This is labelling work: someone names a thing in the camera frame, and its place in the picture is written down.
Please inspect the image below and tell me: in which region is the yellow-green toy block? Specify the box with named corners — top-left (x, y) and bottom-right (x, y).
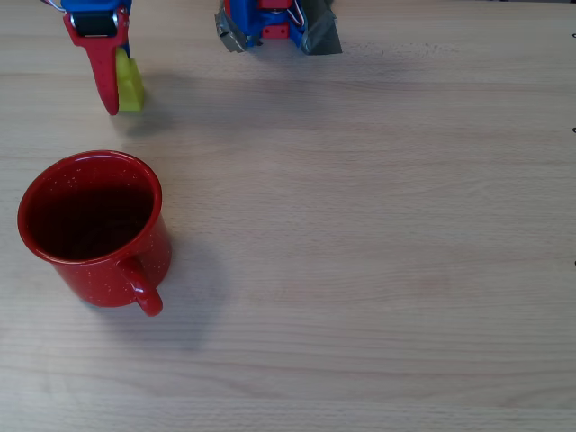
top-left (115, 46), bottom-right (146, 113)

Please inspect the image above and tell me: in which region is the red enamel mug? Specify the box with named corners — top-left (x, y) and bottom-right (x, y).
top-left (16, 150), bottom-right (174, 318)

